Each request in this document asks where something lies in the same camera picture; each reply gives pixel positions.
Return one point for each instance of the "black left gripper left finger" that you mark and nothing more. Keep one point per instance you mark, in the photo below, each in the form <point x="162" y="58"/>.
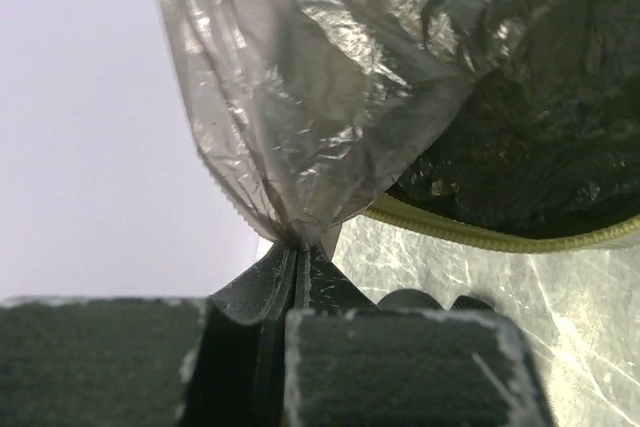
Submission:
<point x="168" y="361"/>

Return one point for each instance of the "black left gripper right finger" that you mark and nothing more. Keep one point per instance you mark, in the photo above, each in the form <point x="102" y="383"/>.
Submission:
<point x="350" y="363"/>

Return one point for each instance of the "grey translucent trash bag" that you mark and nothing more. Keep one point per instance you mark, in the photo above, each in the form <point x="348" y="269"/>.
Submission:
<point x="516" y="116"/>

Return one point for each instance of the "olive green mesh trash bin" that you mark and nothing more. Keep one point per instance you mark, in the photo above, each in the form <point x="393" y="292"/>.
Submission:
<point x="396" y="213"/>

